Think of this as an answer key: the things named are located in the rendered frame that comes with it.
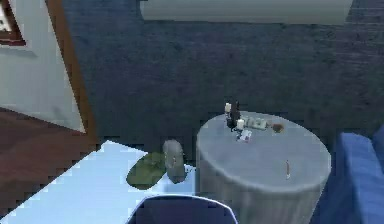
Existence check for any small white and pink box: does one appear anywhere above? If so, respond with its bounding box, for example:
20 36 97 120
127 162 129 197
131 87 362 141
236 129 253 144

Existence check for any brown framed picture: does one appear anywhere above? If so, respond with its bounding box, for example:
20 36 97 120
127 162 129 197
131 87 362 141
0 0 27 47

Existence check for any dark blue chair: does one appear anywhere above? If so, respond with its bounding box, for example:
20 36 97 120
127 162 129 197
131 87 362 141
125 194 239 224

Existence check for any grey stone statue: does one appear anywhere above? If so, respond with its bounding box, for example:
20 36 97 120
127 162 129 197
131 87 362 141
162 139 187 185

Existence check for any blue sofa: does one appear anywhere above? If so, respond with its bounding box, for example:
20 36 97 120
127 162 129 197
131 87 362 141
313 123 384 224

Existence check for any round grey table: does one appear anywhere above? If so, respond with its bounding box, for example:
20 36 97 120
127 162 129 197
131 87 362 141
195 111 333 224

